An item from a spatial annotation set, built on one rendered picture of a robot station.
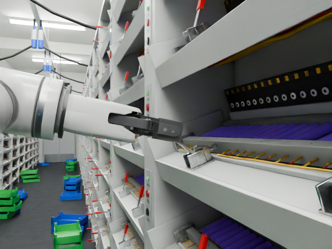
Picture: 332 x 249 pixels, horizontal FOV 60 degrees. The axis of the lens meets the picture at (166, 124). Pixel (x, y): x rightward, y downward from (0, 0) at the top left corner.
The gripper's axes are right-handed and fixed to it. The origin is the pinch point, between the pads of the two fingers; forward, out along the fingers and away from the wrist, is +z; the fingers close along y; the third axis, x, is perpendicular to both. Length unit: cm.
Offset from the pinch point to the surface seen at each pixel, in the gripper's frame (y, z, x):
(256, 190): 17.4, 4.9, -5.3
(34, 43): -330, -75, 92
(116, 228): -88, 12, -42
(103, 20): -158, -7, 75
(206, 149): 0.9, 6.8, -2.0
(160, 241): -17.7, 8.4, -23.0
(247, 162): 10.4, 8.1, -2.8
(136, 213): -42.3, 8.4, -23.7
